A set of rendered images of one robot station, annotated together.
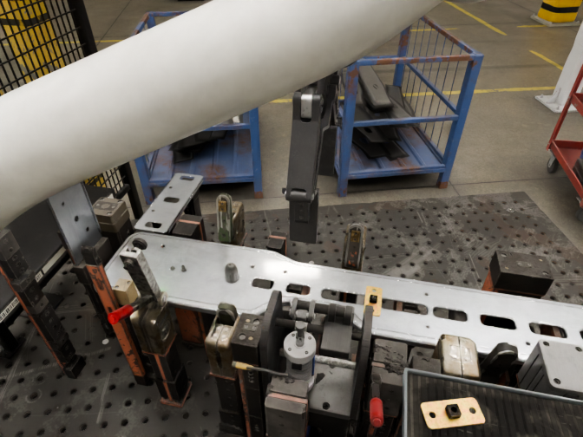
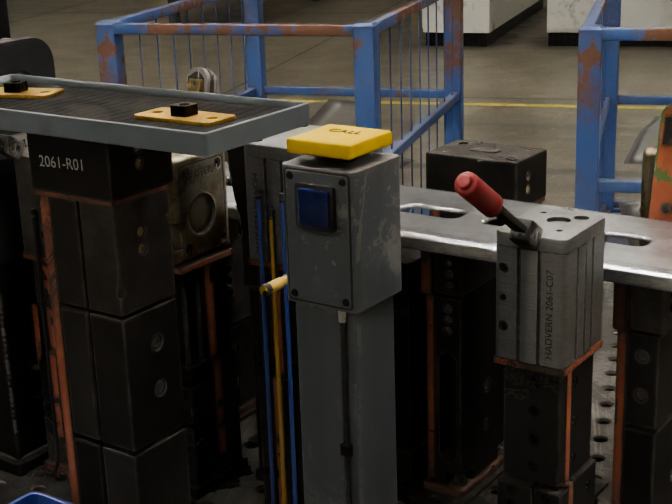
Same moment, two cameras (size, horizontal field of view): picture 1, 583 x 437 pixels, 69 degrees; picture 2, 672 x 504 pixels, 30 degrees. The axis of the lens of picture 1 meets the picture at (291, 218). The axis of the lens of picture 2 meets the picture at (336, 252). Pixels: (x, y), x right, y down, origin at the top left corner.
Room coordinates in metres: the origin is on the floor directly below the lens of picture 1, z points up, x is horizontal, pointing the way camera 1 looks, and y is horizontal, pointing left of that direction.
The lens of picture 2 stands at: (-0.67, -0.96, 1.36)
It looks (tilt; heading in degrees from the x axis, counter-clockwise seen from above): 17 degrees down; 23
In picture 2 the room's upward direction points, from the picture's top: 2 degrees counter-clockwise
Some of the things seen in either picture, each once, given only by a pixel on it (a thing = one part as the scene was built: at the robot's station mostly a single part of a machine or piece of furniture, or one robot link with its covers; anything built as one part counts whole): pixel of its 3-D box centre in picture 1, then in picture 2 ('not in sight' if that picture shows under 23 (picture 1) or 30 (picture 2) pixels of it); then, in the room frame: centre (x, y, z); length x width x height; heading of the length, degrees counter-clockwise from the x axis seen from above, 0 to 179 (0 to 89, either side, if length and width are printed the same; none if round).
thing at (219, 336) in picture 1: (230, 379); not in sight; (0.51, 0.14, 0.88); 0.11 x 0.09 x 0.37; 168
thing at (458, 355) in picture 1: (438, 403); (190, 318); (0.45, -0.31, 0.89); 0.13 x 0.11 x 0.38; 168
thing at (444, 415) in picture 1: (453, 411); (16, 87); (0.29, -0.23, 1.17); 0.08 x 0.04 x 0.01; 96
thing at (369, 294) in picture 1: (373, 299); not in sight; (0.63, -0.19, 1.01); 0.08 x 0.04 x 0.01; 167
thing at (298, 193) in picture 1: (300, 205); not in sight; (0.33, -0.01, 1.51); 0.03 x 0.01 x 0.05; 168
